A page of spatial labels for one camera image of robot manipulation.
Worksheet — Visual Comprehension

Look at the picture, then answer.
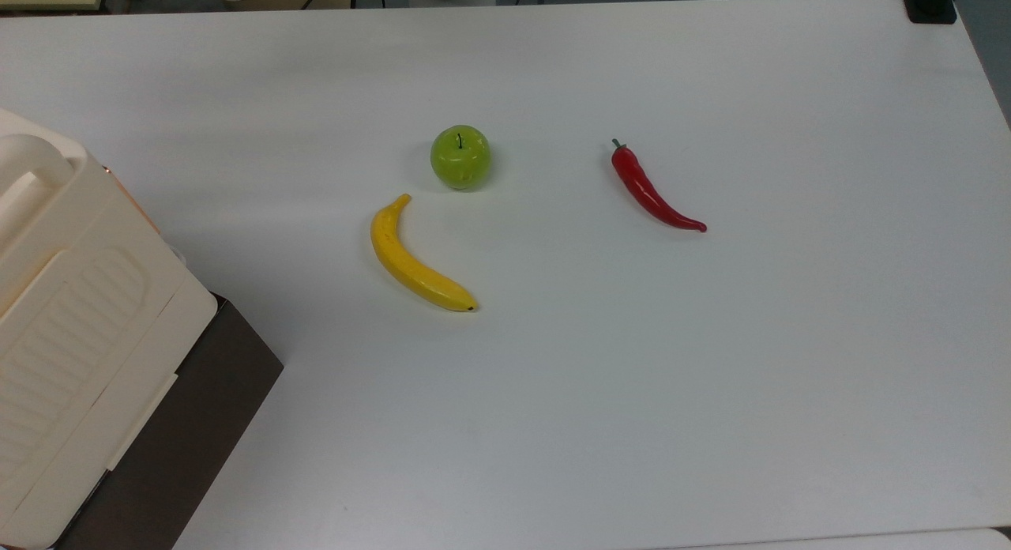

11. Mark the cream cabinet door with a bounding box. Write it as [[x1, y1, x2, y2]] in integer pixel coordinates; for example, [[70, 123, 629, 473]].
[[0, 107, 89, 243]]

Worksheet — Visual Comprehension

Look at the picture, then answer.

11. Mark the yellow toy banana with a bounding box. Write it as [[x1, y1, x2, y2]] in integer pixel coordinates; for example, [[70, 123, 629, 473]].
[[370, 193, 479, 313]]

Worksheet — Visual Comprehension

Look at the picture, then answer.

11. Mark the green toy apple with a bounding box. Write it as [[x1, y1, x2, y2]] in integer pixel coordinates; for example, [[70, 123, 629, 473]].
[[430, 124, 492, 191]]

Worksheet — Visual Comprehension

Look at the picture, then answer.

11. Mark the red toy chili pepper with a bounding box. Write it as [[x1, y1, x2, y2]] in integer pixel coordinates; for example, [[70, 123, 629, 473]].
[[610, 137, 708, 234]]

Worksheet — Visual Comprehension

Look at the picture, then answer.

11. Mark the dark brown drawer box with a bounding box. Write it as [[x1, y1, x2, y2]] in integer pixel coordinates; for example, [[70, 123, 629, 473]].
[[49, 292, 285, 550]]

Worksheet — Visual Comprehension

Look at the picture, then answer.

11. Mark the small black table clamp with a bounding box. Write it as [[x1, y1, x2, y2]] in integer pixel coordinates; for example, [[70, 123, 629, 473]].
[[899, 0, 966, 25]]

